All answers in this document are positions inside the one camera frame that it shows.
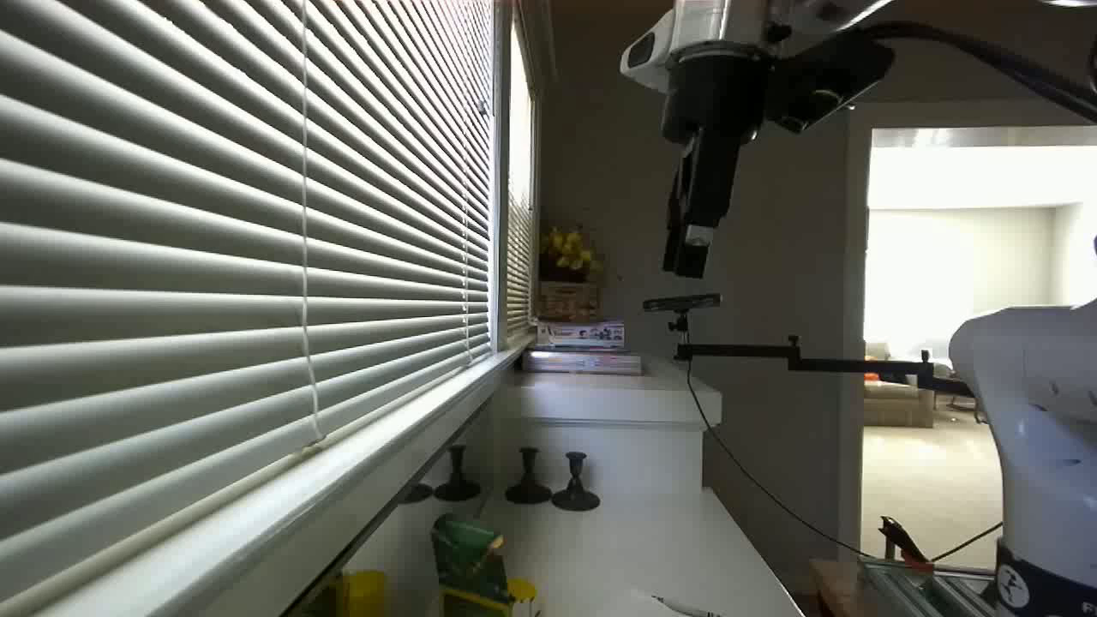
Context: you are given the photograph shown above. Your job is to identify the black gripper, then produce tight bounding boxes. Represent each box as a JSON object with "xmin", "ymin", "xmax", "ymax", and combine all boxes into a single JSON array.
[{"xmin": 661, "ymin": 46, "xmax": 767, "ymax": 278}]

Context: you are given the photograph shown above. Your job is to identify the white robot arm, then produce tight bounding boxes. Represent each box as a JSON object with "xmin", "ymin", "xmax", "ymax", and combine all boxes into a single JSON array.
[{"xmin": 661, "ymin": 34, "xmax": 1097, "ymax": 617}]

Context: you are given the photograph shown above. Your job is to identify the yellow cup near window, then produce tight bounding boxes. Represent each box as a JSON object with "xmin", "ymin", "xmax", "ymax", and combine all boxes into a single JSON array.
[{"xmin": 335, "ymin": 569, "xmax": 389, "ymax": 617}]

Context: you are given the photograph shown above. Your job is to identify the yellow flower pot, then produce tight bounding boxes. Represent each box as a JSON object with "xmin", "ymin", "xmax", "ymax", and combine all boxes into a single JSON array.
[{"xmin": 539, "ymin": 226, "xmax": 600, "ymax": 322}]

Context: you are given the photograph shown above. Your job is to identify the stack of books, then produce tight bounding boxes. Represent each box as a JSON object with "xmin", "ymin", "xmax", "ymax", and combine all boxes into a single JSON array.
[{"xmin": 524, "ymin": 322, "xmax": 644, "ymax": 375}]

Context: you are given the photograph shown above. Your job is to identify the black candlestick right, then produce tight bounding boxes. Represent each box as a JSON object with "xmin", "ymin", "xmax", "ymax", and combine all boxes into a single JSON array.
[{"xmin": 551, "ymin": 452, "xmax": 600, "ymax": 509}]

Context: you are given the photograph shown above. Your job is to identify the black candlestick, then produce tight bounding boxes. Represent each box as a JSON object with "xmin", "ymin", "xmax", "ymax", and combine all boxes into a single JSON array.
[
  {"xmin": 551, "ymin": 452, "xmax": 600, "ymax": 509},
  {"xmin": 509, "ymin": 446, "xmax": 551, "ymax": 502},
  {"xmin": 432, "ymin": 446, "xmax": 481, "ymax": 501}
]

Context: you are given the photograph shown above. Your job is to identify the black candlestick middle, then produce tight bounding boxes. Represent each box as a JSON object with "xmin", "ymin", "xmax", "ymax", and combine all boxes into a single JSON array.
[{"xmin": 509, "ymin": 446, "xmax": 551, "ymax": 502}]

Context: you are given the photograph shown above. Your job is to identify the black candlestick left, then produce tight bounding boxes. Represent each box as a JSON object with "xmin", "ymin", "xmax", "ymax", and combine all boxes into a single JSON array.
[{"xmin": 432, "ymin": 446, "xmax": 481, "ymax": 501}]

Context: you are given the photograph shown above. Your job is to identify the green yellow crayon box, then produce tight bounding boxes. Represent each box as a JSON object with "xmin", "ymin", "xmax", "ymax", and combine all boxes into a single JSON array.
[{"xmin": 432, "ymin": 514, "xmax": 543, "ymax": 617}]

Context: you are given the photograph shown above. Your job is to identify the white window blinds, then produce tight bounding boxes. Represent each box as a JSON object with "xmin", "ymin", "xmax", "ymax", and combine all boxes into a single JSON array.
[{"xmin": 0, "ymin": 0, "xmax": 509, "ymax": 617}]

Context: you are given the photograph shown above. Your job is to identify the black camera on boom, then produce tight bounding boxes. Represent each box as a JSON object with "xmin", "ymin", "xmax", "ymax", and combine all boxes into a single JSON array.
[{"xmin": 641, "ymin": 292, "xmax": 724, "ymax": 331}]

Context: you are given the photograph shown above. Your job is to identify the black cable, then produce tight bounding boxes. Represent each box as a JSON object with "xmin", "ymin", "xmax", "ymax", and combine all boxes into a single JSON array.
[{"xmin": 684, "ymin": 339, "xmax": 997, "ymax": 577}]

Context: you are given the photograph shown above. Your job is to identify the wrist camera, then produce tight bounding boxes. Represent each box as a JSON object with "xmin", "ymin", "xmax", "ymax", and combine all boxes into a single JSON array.
[{"xmin": 766, "ymin": 34, "xmax": 895, "ymax": 132}]

